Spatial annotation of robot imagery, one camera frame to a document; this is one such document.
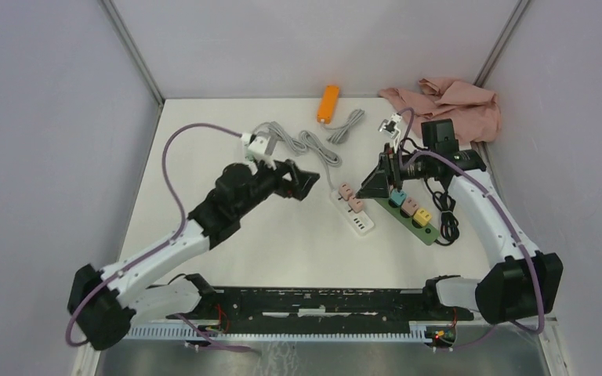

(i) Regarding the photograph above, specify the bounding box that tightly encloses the pink crumpled cloth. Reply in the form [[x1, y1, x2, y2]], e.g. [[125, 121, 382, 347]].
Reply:
[[378, 77, 502, 145]]

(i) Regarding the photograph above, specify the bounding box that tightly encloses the beige plug on green strip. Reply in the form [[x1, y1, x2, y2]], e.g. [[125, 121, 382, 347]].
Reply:
[[400, 197, 419, 218]]

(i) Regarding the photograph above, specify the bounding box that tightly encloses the purple cable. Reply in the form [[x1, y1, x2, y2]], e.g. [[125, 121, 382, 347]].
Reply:
[[64, 122, 260, 354], [397, 107, 546, 354]]

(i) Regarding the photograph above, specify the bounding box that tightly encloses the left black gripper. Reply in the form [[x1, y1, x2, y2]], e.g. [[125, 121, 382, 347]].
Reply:
[[235, 153, 319, 218]]

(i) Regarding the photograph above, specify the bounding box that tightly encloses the grey cable of white strip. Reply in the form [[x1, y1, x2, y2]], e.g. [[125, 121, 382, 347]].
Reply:
[[250, 121, 345, 190]]

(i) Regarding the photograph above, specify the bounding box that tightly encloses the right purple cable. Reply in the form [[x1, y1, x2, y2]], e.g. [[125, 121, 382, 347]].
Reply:
[[397, 107, 546, 354]]

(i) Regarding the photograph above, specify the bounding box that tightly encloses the dark green power strip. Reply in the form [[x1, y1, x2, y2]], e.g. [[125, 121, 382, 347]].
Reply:
[[375, 198, 440, 246]]

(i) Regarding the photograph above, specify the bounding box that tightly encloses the black power cable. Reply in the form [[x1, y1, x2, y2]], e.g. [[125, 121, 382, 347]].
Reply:
[[428, 179, 460, 247]]

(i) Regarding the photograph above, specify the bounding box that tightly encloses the teal plug on green strip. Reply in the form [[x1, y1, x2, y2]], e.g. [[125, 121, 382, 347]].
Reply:
[[389, 189, 407, 208]]

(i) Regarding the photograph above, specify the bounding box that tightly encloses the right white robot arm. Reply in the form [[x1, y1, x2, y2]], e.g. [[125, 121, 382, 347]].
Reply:
[[357, 120, 564, 327]]

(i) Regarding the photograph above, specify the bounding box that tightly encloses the long white power strip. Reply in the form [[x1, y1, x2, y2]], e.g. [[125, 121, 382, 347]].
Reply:
[[329, 189, 375, 236]]

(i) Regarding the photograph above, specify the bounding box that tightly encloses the yellow plug on green strip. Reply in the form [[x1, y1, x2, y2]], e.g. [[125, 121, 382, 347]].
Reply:
[[412, 208, 432, 227]]

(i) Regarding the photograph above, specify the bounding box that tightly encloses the grey cable of orange strip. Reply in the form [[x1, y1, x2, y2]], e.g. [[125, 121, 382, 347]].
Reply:
[[324, 108, 367, 146]]

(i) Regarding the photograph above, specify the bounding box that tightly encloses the orange power strip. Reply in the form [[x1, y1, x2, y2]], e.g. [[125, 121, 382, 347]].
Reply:
[[316, 85, 340, 125]]

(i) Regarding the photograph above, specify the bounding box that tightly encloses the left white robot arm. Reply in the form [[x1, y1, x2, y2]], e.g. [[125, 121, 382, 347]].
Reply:
[[66, 160, 320, 351]]

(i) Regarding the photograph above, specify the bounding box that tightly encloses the pink plug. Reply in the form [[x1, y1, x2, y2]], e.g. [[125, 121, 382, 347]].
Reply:
[[338, 183, 354, 201], [347, 197, 364, 213]]

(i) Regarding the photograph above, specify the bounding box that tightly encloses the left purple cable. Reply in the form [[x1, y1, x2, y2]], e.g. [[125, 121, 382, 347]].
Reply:
[[64, 122, 260, 354]]

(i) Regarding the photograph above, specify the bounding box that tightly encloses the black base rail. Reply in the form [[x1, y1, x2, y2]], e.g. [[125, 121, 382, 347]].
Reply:
[[187, 287, 474, 334]]

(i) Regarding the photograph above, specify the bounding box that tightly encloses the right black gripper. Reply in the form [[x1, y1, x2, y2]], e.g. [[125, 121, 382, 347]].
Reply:
[[356, 143, 435, 199]]

